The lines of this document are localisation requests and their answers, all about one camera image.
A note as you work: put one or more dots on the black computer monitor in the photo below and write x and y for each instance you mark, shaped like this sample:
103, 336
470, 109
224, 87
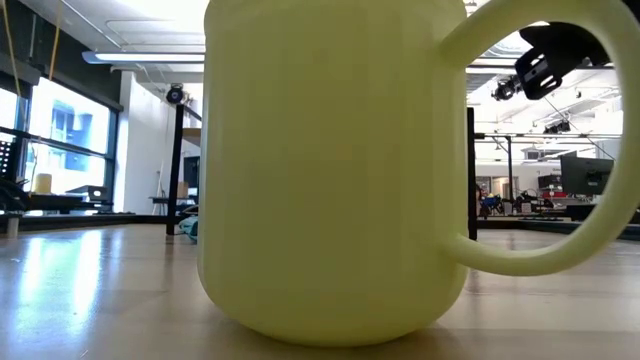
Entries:
585, 175

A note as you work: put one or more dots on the long ceiling light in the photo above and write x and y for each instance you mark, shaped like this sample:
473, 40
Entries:
145, 57

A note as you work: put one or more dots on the round black ceiling device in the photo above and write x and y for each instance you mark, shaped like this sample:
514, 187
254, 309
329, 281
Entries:
175, 94

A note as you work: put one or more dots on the yellow cylinder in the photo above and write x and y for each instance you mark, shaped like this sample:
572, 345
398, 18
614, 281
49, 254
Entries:
43, 184

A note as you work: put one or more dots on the blue microfibre cloth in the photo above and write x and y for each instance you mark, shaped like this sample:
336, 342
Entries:
190, 227

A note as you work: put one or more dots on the black perforated basket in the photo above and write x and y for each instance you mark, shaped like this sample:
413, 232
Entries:
5, 157

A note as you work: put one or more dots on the dark grey desk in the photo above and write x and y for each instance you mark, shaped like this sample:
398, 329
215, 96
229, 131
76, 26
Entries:
70, 202

